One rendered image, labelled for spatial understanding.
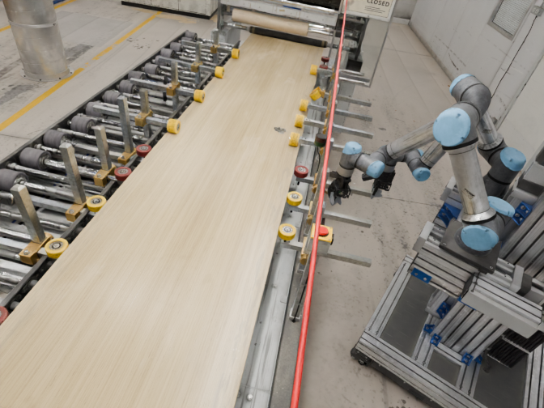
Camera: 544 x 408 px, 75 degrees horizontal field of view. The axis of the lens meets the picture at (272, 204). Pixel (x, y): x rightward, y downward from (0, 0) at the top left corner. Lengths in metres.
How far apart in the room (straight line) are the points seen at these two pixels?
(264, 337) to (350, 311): 1.07
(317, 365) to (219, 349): 1.14
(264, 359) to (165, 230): 0.68
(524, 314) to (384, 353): 0.81
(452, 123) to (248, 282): 0.92
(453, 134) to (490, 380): 1.54
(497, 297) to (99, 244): 1.61
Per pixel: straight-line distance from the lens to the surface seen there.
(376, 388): 2.39
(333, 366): 2.36
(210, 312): 1.35
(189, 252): 1.52
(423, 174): 1.87
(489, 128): 2.06
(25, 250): 1.71
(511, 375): 2.60
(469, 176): 1.44
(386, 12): 4.00
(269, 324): 1.67
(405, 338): 2.36
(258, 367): 1.58
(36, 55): 5.20
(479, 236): 1.50
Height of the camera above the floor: 2.05
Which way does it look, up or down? 41 degrees down
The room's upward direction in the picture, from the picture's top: 10 degrees clockwise
